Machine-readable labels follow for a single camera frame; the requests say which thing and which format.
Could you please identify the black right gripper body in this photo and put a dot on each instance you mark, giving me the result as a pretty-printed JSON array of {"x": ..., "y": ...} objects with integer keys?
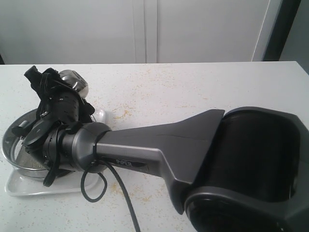
[{"x": 56, "y": 107}]

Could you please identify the stainless steel cup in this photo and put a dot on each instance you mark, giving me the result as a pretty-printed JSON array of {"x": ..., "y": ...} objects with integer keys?
[{"x": 76, "y": 82}]

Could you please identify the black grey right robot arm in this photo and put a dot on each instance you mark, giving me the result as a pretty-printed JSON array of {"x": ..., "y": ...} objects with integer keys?
[{"x": 246, "y": 170}]

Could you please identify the round stainless steel sieve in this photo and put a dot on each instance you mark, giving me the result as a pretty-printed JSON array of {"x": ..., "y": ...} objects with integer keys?
[{"x": 38, "y": 143}]

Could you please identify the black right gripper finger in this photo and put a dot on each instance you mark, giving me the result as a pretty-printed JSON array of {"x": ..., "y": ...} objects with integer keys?
[
  {"x": 86, "y": 110},
  {"x": 47, "y": 83}
]

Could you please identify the white square plastic tray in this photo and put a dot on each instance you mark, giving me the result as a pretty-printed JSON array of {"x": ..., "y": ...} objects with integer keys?
[{"x": 29, "y": 186}]

